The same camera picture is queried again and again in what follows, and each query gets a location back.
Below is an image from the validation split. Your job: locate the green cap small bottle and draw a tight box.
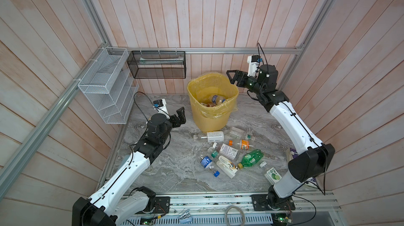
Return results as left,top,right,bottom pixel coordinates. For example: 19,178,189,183
208,147,219,158

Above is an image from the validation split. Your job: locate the red yellow tea bottle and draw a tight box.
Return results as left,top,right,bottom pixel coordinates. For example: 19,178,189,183
200,102,217,108

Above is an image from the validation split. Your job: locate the green white juice carton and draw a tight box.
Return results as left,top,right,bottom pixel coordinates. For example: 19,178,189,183
265,168,282,185

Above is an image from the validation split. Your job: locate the green plastic bottle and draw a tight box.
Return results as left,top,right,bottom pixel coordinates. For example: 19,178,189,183
237,149,264,169

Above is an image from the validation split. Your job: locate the clear bottle white label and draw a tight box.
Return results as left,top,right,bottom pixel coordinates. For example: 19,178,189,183
193,131,225,143

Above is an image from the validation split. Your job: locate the clear bottle green ring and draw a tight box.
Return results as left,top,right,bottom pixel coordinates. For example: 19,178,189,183
229,127,256,142

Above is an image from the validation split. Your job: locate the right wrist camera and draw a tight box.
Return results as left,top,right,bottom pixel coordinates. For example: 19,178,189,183
247,55,262,76

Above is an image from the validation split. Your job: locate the white carton drink bottle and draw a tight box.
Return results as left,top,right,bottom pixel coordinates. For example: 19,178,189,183
216,155,238,179

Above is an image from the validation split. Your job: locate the yellow plastic waste bin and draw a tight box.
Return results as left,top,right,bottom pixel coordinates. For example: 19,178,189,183
187,72,239,132

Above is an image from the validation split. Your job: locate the purple book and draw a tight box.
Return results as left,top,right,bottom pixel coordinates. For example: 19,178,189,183
286,148,299,162

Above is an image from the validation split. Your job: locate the orange label clear bottle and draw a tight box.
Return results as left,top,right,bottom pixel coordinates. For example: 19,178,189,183
228,139,253,150

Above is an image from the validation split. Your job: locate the grey coiled cable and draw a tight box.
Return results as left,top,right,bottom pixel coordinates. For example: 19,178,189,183
224,205,246,226

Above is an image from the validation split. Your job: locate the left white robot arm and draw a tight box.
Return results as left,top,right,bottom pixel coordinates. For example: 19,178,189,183
72,108,186,226

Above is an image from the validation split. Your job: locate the black wire mesh basket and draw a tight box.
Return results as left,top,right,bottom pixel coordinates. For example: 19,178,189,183
127,51,186,79

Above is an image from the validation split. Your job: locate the blue label pepsi bottle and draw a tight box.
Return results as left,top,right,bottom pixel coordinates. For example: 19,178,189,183
199,154,220,177

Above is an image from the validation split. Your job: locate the square bottle white label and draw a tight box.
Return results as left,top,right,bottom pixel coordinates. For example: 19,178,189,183
212,142,239,160

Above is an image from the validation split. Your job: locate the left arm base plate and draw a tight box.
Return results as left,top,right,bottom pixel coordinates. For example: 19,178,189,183
136,196,170,214

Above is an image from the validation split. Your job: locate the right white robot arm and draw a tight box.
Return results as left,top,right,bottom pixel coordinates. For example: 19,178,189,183
226,64,335,210

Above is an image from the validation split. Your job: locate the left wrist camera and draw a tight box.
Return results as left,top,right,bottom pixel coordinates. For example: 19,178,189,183
153,99,170,119

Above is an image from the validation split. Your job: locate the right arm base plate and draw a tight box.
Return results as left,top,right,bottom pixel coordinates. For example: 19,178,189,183
250,193,296,211

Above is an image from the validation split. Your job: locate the white wire mesh shelf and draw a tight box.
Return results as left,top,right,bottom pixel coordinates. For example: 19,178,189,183
78,48,139,124

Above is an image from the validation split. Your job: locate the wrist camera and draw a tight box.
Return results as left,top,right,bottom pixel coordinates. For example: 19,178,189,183
153,99,170,119
247,55,262,76

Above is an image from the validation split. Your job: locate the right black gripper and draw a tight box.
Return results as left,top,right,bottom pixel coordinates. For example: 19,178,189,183
227,71,266,99

